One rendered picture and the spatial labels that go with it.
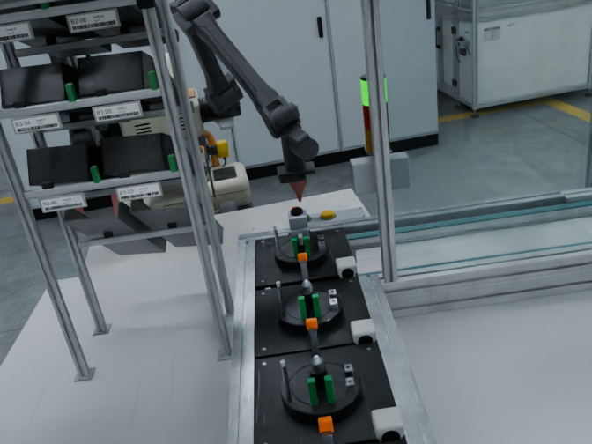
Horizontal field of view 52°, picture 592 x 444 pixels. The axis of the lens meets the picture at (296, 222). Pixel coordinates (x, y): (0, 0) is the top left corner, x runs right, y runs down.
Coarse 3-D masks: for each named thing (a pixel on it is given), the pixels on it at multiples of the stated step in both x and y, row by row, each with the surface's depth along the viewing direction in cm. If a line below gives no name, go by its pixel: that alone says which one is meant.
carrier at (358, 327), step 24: (288, 288) 136; (312, 288) 125; (336, 288) 134; (360, 288) 133; (264, 312) 129; (288, 312) 125; (312, 312) 123; (336, 312) 122; (360, 312) 125; (264, 336) 122; (288, 336) 121; (336, 336) 119; (360, 336) 115
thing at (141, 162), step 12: (108, 144) 120; (120, 144) 120; (132, 144) 120; (144, 144) 119; (156, 144) 119; (168, 144) 122; (108, 156) 121; (120, 156) 120; (132, 156) 120; (144, 156) 119; (156, 156) 119; (108, 168) 121; (120, 168) 120; (132, 168) 120; (144, 168) 119; (156, 168) 119; (168, 168) 121; (192, 168) 136; (204, 168) 145
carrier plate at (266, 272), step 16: (256, 240) 160; (336, 240) 154; (256, 256) 152; (272, 256) 151; (336, 256) 147; (256, 272) 145; (272, 272) 144; (288, 272) 143; (320, 272) 141; (336, 272) 140; (256, 288) 139
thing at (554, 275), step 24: (360, 240) 159; (360, 264) 152; (504, 264) 135; (528, 264) 135; (552, 264) 135; (576, 264) 137; (384, 288) 136; (408, 288) 137; (432, 288) 136; (456, 288) 137; (480, 288) 137; (504, 288) 138; (528, 288) 138; (552, 288) 138; (576, 288) 139; (408, 312) 139; (432, 312) 139
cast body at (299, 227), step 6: (294, 210) 144; (300, 210) 144; (288, 216) 144; (294, 216) 143; (300, 216) 143; (306, 216) 143; (294, 222) 143; (300, 222) 143; (306, 222) 143; (294, 228) 143; (300, 228) 144; (306, 228) 143; (294, 234) 143; (300, 234) 143; (306, 234) 144; (300, 240) 142
